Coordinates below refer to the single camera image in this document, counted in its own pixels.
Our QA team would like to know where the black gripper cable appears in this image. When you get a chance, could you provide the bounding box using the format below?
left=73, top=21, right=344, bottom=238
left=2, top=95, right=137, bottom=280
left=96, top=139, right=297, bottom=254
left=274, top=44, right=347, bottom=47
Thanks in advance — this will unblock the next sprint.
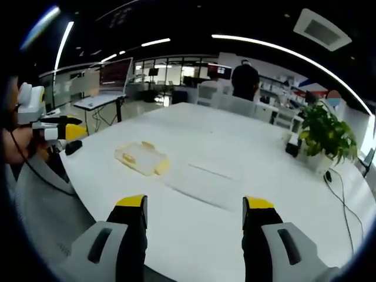
left=8, top=104, right=76, bottom=196

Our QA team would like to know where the short ceiling light strip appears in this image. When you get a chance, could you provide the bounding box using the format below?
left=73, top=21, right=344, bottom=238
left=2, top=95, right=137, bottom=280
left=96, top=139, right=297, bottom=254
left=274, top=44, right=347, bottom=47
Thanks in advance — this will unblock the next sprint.
left=140, top=38, right=172, bottom=48

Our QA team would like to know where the white office partition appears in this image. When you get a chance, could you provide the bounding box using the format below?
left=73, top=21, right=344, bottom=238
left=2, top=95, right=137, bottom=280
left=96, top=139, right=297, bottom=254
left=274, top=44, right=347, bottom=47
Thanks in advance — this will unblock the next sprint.
left=196, top=83, right=280, bottom=122

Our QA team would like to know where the green plant in white pot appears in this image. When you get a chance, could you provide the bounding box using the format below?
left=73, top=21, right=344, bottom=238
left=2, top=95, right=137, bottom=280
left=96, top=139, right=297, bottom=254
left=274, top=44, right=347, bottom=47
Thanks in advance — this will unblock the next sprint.
left=298, top=101, right=360, bottom=174

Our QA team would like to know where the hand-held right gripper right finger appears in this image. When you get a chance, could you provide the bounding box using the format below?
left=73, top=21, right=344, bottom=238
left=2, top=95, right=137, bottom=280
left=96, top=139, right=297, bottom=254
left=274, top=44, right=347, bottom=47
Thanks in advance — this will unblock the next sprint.
left=241, top=196, right=339, bottom=282

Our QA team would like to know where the long ceiling light strip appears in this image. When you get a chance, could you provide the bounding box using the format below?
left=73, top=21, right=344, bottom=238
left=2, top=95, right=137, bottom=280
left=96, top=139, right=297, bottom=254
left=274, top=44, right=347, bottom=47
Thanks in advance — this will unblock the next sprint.
left=211, top=33, right=373, bottom=116

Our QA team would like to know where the round red and blue sign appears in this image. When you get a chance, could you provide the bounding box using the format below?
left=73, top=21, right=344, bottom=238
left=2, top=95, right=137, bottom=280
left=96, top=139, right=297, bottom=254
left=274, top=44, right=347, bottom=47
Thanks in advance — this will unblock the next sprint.
left=325, top=89, right=342, bottom=107

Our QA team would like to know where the clear plastic lid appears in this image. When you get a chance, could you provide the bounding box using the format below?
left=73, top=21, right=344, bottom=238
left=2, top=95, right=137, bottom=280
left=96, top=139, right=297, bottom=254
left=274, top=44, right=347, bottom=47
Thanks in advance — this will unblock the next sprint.
left=164, top=160, right=245, bottom=211

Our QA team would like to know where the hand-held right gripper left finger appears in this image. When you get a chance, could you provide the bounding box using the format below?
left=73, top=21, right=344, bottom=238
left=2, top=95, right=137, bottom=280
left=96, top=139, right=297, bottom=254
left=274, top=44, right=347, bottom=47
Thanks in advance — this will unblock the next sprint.
left=60, top=193, right=148, bottom=282

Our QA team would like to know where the black rounded object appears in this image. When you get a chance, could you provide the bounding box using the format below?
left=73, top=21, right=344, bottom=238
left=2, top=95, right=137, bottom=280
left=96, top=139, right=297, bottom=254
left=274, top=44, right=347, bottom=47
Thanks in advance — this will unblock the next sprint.
left=65, top=140, right=83, bottom=156

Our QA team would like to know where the person's grey clothing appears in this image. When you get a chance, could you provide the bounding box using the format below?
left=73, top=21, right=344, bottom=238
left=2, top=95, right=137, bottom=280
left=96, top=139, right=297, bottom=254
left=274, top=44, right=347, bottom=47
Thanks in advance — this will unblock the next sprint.
left=7, top=152, right=99, bottom=274

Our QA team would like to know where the red lit monitor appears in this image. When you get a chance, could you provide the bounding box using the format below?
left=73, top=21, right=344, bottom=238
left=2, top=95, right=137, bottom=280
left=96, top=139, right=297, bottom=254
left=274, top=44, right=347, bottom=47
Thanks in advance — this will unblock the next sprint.
left=207, top=62, right=233, bottom=80

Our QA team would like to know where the black cable on table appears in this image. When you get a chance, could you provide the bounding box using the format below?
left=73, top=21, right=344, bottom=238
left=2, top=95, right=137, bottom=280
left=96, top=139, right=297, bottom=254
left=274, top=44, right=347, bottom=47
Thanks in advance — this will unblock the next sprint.
left=323, top=167, right=365, bottom=252

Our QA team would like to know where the laptop on side desk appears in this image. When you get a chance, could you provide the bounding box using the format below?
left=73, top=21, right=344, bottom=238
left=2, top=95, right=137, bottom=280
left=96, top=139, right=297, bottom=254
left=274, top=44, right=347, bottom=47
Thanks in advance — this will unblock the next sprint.
left=98, top=57, right=133, bottom=95

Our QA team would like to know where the person's left hand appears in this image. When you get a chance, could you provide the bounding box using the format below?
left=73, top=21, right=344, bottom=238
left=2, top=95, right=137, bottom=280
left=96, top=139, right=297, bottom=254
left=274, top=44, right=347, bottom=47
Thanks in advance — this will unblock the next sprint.
left=2, top=127, right=35, bottom=164

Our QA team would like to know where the white side table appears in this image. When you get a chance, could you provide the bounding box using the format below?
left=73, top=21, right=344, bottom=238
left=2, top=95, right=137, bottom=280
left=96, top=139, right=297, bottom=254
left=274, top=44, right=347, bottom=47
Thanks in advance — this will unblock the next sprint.
left=72, top=93, right=127, bottom=136

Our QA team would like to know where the small black box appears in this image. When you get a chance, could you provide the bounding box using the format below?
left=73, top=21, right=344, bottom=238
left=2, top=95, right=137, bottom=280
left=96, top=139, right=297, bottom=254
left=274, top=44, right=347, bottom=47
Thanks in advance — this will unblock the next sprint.
left=284, top=140, right=303, bottom=158

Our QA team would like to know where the clear box with yellow latches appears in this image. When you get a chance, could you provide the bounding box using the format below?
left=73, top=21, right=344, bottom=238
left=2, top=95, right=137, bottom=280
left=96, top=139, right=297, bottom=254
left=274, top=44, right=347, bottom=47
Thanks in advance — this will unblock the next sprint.
left=114, top=140, right=172, bottom=177

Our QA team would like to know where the ceiling air vent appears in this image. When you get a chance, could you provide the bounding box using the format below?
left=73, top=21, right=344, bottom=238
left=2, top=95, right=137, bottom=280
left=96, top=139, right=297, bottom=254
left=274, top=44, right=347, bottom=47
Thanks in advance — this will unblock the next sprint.
left=293, top=8, right=353, bottom=52

